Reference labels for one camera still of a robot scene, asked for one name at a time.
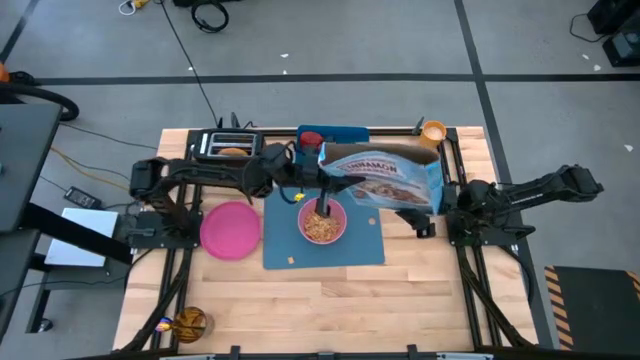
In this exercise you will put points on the orange cup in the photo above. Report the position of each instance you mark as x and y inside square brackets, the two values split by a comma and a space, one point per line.
[432, 134]

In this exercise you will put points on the blue placemat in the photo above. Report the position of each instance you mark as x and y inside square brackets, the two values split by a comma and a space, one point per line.
[280, 235]

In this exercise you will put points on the blue cinnamon squares cereal box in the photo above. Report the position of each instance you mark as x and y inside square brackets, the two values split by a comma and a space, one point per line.
[395, 172]

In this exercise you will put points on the black desk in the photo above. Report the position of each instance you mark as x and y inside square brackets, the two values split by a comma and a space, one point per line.
[25, 160]

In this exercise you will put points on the cereal squares heap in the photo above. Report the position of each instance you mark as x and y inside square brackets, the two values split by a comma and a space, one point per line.
[320, 230]

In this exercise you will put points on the black equipment case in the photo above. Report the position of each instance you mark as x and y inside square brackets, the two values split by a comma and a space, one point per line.
[620, 30]

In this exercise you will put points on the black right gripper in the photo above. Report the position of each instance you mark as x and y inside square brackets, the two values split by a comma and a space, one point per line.
[419, 225]

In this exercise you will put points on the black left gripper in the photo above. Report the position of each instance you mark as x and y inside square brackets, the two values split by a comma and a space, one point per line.
[307, 175]

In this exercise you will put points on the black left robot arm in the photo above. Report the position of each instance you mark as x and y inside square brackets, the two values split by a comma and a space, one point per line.
[210, 172]

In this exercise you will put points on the blue plastic tray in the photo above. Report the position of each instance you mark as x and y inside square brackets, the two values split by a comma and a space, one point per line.
[345, 134]

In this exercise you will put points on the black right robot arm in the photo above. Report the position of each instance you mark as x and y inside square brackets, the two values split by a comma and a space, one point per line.
[530, 190]

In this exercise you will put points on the black power adapter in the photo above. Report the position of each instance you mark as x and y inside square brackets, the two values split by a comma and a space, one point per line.
[82, 197]

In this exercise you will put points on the black aluminium table frame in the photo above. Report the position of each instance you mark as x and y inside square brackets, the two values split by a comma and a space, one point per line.
[470, 300]

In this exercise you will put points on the white flat box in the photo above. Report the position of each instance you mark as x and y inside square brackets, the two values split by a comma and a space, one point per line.
[80, 240]

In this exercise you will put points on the black toaster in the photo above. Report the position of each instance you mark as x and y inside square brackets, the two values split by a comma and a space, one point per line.
[202, 145]

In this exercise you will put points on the light pink bowl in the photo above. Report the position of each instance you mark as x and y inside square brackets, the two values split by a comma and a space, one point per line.
[342, 222]

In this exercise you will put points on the red apple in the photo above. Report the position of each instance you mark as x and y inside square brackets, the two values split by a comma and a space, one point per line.
[311, 140]

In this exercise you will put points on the black hazard striped mat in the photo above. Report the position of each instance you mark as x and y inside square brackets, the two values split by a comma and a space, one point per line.
[595, 310]

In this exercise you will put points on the bagel half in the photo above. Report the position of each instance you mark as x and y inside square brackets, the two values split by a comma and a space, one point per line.
[233, 151]

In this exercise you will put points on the magenta plate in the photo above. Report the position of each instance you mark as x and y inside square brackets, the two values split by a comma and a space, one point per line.
[230, 231]

